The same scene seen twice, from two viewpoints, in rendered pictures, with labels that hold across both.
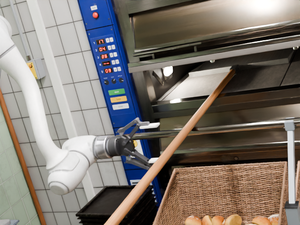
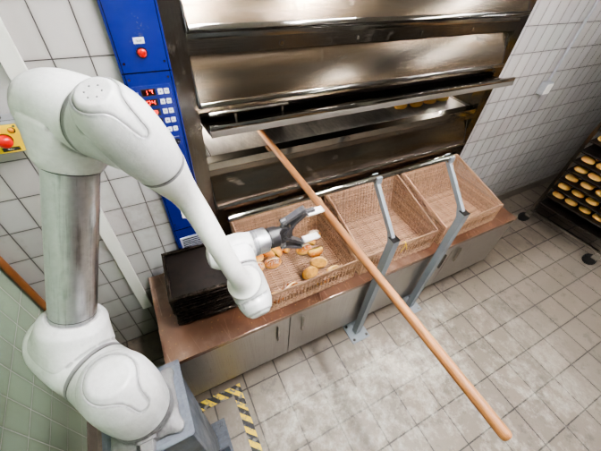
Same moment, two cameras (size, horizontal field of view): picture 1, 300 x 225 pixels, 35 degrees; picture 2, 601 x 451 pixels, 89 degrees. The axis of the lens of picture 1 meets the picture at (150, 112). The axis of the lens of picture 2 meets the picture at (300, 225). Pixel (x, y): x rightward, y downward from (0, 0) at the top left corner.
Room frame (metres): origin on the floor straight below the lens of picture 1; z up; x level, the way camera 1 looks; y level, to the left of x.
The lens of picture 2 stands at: (1.24, 0.72, 1.99)
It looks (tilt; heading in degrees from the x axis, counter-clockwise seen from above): 45 degrees down; 303
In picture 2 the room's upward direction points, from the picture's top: 5 degrees clockwise
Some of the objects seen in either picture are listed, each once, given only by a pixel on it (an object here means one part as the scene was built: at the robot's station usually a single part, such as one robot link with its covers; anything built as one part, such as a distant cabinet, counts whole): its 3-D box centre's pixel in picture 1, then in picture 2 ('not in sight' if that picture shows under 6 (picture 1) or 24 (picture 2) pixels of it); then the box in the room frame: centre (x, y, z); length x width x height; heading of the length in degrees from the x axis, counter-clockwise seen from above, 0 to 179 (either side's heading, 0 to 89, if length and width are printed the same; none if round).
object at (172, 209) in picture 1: (221, 216); (292, 248); (1.87, -0.19, 0.72); 0.56 x 0.49 x 0.28; 64
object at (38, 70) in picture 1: (31, 69); (6, 133); (2.48, 0.54, 1.46); 0.10 x 0.07 x 0.10; 63
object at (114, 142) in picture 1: (122, 145); (279, 234); (1.70, 0.13, 1.20); 0.09 x 0.07 x 0.08; 63
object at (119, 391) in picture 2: not in sight; (122, 390); (1.69, 0.75, 1.17); 0.18 x 0.16 x 0.22; 8
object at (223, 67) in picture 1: (243, 60); not in sight; (2.68, -0.59, 1.20); 0.55 x 0.36 x 0.03; 64
